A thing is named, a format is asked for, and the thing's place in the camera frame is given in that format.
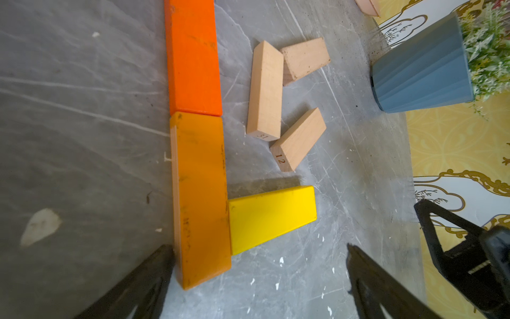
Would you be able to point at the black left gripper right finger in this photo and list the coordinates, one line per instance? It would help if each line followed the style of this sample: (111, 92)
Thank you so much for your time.
(377, 294)

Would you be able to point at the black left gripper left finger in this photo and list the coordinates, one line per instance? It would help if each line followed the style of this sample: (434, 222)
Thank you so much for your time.
(141, 294)

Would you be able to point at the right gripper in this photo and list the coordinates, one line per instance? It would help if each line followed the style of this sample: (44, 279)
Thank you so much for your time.
(478, 267)

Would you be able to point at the amber orange wooden block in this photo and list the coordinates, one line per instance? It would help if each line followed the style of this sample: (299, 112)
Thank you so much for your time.
(202, 240)

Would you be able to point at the yellow wooden block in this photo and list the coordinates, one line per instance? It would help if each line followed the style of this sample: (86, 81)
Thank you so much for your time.
(257, 219)

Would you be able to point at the natural wooden block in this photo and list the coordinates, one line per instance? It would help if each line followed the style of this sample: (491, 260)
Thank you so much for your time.
(265, 104)
(298, 140)

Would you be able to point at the red orange wooden block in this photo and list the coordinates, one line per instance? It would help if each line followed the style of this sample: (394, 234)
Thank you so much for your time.
(192, 57)

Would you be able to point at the tan wooden block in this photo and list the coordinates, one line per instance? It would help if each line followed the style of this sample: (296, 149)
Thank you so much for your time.
(304, 58)

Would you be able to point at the blue flower pot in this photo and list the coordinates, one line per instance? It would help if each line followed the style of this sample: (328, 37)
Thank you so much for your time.
(430, 70)

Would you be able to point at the green artificial plant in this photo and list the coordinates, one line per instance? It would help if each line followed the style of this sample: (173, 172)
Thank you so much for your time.
(486, 41)

